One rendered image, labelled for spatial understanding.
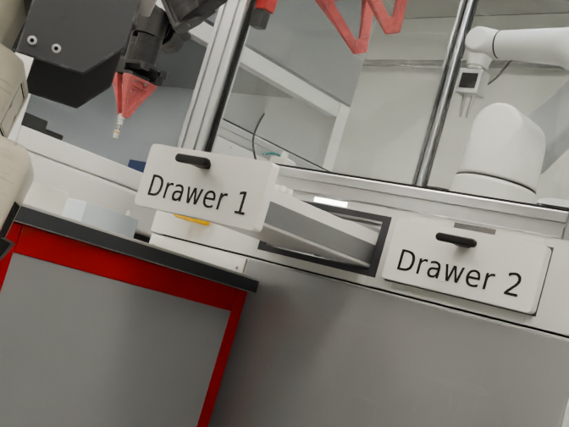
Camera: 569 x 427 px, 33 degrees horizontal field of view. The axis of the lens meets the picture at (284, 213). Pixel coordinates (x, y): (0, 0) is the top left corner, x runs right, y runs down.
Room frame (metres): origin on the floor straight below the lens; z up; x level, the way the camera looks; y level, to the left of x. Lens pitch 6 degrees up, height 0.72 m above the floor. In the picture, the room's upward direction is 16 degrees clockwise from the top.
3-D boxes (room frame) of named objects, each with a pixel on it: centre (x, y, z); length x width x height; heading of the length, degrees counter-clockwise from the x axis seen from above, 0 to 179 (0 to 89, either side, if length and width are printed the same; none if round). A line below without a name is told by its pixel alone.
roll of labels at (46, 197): (1.56, 0.38, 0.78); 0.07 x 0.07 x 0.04
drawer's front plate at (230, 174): (1.55, 0.14, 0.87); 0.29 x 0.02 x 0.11; 49
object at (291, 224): (1.70, 0.00, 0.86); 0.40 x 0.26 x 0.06; 139
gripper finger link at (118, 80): (1.70, 0.32, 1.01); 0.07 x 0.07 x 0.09; 47
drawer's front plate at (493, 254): (1.58, -0.31, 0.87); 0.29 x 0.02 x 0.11; 49
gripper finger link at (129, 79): (1.71, 0.33, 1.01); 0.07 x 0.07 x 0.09; 47
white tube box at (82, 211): (1.69, 0.32, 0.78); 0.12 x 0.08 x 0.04; 140
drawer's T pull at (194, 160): (1.53, 0.16, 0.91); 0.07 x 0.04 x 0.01; 49
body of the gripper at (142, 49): (1.70, 0.33, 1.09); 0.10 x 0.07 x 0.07; 47
